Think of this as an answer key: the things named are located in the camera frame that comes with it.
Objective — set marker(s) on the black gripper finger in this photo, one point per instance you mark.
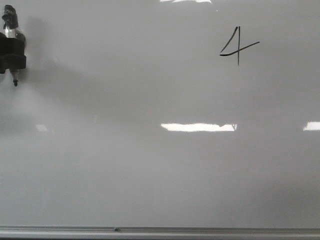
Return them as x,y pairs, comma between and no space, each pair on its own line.
12,54

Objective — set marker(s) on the white whiteboard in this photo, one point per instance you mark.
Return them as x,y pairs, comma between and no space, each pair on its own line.
163,119

